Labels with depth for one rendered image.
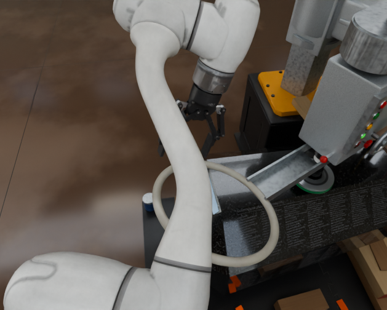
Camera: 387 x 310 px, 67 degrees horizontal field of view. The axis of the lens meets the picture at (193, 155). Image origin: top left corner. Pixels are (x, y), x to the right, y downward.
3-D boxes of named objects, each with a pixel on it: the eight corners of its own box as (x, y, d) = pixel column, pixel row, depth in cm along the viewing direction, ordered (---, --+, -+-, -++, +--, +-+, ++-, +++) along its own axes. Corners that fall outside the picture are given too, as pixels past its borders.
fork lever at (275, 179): (339, 121, 156) (343, 114, 152) (371, 143, 145) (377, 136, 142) (239, 179, 129) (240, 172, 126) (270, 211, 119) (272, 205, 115)
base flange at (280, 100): (256, 76, 238) (257, 71, 235) (313, 71, 243) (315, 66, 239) (275, 117, 207) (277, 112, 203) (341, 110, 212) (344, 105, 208)
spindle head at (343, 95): (343, 112, 154) (386, 29, 120) (381, 138, 143) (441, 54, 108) (295, 141, 141) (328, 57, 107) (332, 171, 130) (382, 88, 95)
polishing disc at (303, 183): (342, 185, 152) (343, 183, 151) (306, 196, 148) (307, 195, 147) (317, 155, 165) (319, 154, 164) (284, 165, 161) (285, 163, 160)
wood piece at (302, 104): (290, 103, 211) (292, 98, 207) (303, 100, 213) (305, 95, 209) (305, 122, 198) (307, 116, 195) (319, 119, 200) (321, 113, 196)
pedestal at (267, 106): (234, 134, 300) (243, 71, 243) (295, 127, 306) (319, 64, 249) (251, 187, 258) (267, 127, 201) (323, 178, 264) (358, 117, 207)
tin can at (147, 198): (143, 211, 241) (141, 203, 231) (145, 200, 247) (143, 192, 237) (155, 211, 241) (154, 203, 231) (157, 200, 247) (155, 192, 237)
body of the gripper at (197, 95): (199, 91, 67) (186, 125, 72) (229, 96, 71) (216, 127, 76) (187, 76, 72) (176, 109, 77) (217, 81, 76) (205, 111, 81)
